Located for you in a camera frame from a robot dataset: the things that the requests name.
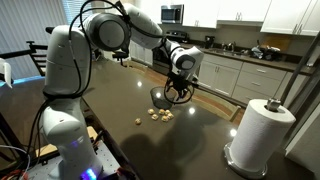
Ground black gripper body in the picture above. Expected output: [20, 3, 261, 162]
[166, 71, 198, 91]

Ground black mesh basket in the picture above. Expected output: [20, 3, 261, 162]
[149, 86, 181, 110]

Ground black kitchen stove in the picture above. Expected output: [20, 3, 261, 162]
[152, 30, 190, 76]

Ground black coffee maker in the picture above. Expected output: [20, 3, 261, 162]
[204, 35, 216, 50]

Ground small white base cabinet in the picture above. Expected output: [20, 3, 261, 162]
[129, 39, 155, 67]

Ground metal sink faucet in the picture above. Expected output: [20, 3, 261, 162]
[221, 41, 238, 53]

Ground white lower drawer cabinets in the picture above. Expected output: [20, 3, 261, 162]
[198, 53, 309, 105]

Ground black bar stool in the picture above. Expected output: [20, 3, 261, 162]
[111, 50, 131, 68]

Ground stainless microwave oven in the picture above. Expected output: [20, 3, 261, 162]
[160, 4, 185, 25]

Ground white paper towel roll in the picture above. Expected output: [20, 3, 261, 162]
[229, 98, 297, 173]

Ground dark dish clutter pile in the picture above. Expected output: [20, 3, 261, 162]
[250, 44, 282, 62]

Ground metal paper towel holder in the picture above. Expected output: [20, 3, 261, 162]
[223, 97, 282, 180]

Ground wooden cutting board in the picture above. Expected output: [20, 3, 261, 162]
[262, 34, 292, 52]

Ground stainless steel refrigerator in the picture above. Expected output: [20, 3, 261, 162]
[279, 31, 320, 158]

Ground black slatted chair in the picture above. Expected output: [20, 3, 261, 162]
[29, 53, 49, 78]

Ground blue padded surface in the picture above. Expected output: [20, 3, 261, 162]
[0, 75, 46, 89]

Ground grey vertical blinds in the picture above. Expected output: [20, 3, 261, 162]
[0, 0, 69, 81]

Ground white plastic device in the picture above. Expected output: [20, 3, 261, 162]
[0, 58, 15, 90]

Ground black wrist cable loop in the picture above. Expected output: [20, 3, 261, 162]
[163, 75, 196, 105]

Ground white wall cabinet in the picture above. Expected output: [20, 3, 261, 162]
[181, 0, 220, 30]

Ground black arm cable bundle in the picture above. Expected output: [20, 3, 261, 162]
[26, 0, 168, 168]

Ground perforated metal robot base plate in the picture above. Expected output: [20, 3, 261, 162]
[25, 141, 135, 180]

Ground white upper cabinets with handles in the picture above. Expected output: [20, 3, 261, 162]
[260, 0, 320, 37]

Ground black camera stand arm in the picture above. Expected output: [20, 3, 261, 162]
[0, 40, 50, 61]

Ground white thin cable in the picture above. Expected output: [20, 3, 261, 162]
[0, 144, 32, 180]

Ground orange cable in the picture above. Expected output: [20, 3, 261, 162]
[0, 169, 30, 180]

